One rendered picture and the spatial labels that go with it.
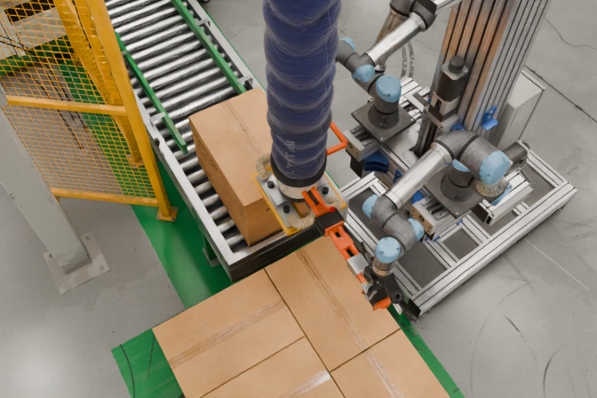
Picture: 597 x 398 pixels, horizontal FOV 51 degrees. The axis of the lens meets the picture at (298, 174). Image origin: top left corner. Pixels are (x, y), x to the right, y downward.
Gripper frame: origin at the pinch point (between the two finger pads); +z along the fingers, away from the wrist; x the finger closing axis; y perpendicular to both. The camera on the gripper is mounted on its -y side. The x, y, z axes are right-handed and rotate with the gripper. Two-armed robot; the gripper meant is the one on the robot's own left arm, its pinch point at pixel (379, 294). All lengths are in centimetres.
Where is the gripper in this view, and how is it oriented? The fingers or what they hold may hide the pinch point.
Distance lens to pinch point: 239.3
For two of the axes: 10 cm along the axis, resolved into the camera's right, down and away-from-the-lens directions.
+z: -0.1, 5.5, 8.3
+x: -8.8, 3.9, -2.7
